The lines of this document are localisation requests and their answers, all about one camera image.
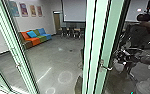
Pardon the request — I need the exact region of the green framed glass door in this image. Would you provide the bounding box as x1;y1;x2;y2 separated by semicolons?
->
81;0;150;94

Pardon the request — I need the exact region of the light wooden door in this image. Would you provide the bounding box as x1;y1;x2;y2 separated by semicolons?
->
52;11;62;35

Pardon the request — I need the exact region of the dark meeting table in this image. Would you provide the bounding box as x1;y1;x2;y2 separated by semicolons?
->
58;26;84;40

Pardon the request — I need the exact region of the white projector screen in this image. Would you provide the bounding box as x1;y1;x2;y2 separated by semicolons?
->
61;0;87;23

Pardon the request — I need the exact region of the multicolour sofa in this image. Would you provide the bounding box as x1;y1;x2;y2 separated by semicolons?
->
20;27;53;50

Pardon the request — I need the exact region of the silver door lever handle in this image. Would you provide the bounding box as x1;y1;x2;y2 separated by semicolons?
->
99;59;115;72

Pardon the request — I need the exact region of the framed wall poster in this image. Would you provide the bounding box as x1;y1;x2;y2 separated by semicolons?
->
29;4;37;18
19;2;29;18
36;5;44;18
8;1;21;18

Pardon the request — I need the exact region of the green door frame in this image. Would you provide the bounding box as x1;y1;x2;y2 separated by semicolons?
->
0;0;42;94

